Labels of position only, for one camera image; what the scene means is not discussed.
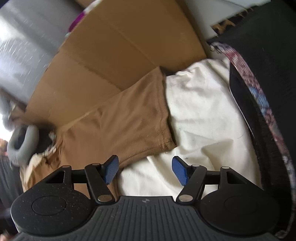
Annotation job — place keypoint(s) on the grey plastic-wrapped mattress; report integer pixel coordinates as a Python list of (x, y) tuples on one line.
[(27, 46)]

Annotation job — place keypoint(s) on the floral patterned garment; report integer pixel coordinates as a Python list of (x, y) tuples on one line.
[(254, 85)]

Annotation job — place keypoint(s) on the grey neck pillow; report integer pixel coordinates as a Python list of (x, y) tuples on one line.
[(16, 153)]

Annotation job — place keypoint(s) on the black folded garment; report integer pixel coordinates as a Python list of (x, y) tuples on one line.
[(266, 46)]

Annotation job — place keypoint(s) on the flattened cardboard sheet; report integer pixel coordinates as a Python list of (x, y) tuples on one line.
[(115, 46)]

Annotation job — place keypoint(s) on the brown t-shirt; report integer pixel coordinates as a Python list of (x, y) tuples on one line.
[(120, 115)]

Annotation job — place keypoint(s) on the cream bear print bed sheet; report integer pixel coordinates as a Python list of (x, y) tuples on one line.
[(203, 115)]

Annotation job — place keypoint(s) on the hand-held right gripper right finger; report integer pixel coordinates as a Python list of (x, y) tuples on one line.
[(180, 171)]

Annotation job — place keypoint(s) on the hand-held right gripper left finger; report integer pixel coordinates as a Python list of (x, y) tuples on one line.
[(111, 170)]

